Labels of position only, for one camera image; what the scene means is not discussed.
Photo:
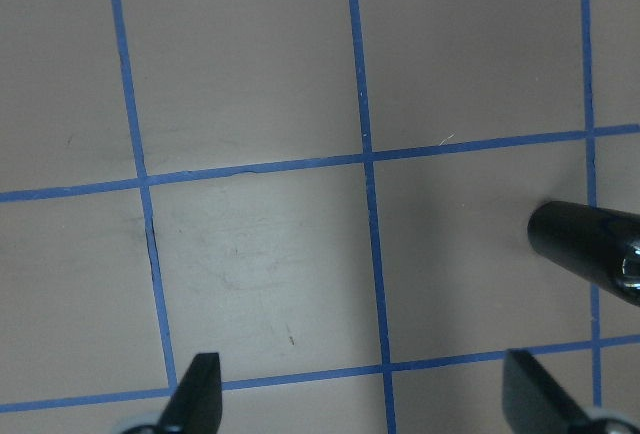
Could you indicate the brown paper table mat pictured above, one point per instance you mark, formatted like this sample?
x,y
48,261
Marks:
x,y
331,194

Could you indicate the free black wine bottle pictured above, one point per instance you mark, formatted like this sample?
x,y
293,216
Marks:
x,y
599,245

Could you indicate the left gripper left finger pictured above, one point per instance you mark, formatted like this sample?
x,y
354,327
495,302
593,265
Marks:
x,y
196,406

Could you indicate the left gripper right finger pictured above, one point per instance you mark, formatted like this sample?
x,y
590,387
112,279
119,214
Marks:
x,y
534,402

